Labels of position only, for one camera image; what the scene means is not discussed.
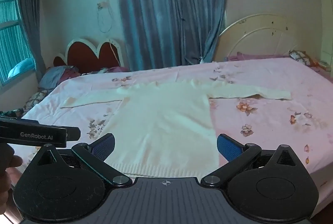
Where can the cream knit sweater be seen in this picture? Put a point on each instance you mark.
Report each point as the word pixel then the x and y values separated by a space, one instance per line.
pixel 161 120

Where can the person's left hand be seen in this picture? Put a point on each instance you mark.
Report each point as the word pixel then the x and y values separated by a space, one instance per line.
pixel 6 159

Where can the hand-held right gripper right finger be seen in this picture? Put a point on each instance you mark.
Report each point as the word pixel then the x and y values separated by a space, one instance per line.
pixel 229 147

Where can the pink floral bed sheet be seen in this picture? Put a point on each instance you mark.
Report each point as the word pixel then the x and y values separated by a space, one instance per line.
pixel 260 83

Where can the diamond patterned pillow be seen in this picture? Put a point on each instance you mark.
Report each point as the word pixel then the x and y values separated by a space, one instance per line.
pixel 37 99

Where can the window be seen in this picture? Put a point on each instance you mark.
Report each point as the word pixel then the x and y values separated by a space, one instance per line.
pixel 11 39

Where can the checked patterned pillow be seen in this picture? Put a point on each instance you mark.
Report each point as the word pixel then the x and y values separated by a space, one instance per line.
pixel 300 57

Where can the teal cloth bundle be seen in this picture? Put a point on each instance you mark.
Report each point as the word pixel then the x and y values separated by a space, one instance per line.
pixel 22 68

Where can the cream arched headboard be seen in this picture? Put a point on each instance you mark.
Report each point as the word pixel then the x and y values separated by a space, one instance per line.
pixel 260 36

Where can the narrow grey window curtain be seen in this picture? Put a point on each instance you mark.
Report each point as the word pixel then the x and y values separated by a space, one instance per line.
pixel 28 18

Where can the blue pillow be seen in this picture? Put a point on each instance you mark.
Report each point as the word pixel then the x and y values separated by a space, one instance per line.
pixel 56 75

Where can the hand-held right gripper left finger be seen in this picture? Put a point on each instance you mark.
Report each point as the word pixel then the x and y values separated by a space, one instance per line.
pixel 105 146

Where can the wide grey-blue curtain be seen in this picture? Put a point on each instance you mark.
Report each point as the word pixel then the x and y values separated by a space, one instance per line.
pixel 169 10

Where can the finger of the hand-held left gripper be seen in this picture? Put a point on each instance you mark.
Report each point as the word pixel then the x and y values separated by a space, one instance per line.
pixel 73 134

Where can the purple-red quilt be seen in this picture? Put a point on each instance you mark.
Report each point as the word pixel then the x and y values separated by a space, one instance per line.
pixel 104 70

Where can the folded pink blanket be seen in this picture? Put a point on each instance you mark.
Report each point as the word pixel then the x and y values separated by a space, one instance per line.
pixel 257 56

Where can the red heart-shaped headboard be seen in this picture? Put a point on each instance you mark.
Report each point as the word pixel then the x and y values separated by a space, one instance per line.
pixel 88 56

